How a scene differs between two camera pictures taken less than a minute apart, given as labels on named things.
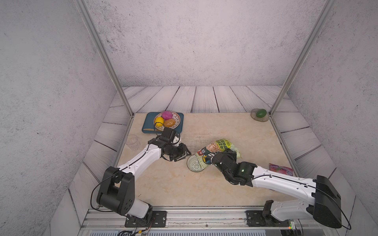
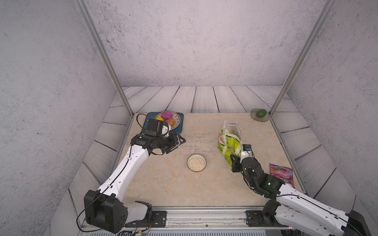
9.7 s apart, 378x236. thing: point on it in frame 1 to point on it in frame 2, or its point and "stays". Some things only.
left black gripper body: (176, 152) to (167, 143)
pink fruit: (167, 115) stays
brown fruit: (169, 123) stays
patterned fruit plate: (174, 116) stays
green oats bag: (216, 147) to (229, 142)
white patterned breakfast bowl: (194, 164) stays
